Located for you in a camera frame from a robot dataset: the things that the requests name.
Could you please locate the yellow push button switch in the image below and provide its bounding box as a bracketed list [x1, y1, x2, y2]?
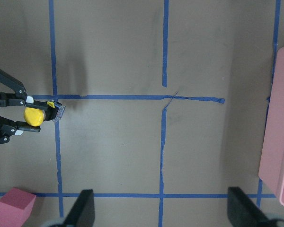
[24, 100, 66, 127]

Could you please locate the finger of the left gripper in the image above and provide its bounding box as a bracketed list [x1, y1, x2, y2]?
[0, 116, 41, 144]
[0, 69, 56, 111]

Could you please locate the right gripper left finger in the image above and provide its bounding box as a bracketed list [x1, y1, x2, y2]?
[62, 189, 95, 227]

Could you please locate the pink cube near center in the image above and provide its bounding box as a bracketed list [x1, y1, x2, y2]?
[0, 188, 36, 227]

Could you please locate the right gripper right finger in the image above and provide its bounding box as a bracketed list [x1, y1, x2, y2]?
[227, 187, 272, 227]

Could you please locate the pink plastic bin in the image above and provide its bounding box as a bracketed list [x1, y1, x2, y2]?
[258, 47, 284, 206]

